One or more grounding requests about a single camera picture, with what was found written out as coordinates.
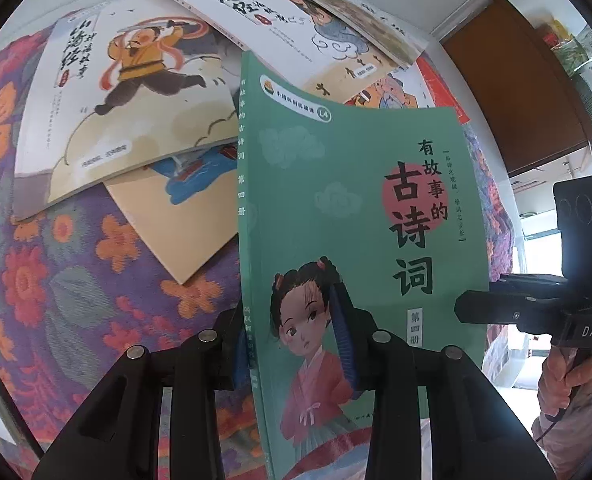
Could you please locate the green girl-cover book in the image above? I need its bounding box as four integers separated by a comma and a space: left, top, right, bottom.
237, 50, 491, 480

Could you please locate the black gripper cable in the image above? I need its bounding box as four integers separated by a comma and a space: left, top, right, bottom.
533, 402, 571, 446

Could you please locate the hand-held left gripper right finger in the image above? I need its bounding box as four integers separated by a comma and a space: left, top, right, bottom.
330, 282, 559, 480

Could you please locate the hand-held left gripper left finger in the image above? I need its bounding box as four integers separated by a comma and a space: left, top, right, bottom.
31, 305, 257, 480

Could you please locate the tan ship-cover book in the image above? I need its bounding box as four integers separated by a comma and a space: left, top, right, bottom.
103, 142, 241, 286

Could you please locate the floral blanket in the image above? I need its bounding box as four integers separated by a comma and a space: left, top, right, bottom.
0, 25, 516, 480

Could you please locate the red and yellow packet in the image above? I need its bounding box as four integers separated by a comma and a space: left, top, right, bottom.
538, 17, 574, 48

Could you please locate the white long-haired woman book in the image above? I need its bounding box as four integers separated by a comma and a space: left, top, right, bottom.
156, 0, 417, 108

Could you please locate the glass vase with green plant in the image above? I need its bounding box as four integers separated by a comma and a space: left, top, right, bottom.
550, 30, 592, 76

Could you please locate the cartoon old man book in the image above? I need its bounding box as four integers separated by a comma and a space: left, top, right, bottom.
343, 67, 437, 111

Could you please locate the brown wooden cabinet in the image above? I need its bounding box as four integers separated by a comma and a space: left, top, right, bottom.
441, 0, 592, 178

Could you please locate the red cover book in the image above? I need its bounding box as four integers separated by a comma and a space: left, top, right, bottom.
416, 55, 471, 126

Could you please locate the person's right hand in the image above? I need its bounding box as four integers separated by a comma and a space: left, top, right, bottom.
538, 345, 592, 431

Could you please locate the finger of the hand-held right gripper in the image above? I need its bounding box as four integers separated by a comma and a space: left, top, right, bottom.
453, 287, 589, 333
496, 272, 566, 292

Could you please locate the white running man book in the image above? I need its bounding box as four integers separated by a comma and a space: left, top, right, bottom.
13, 2, 247, 223

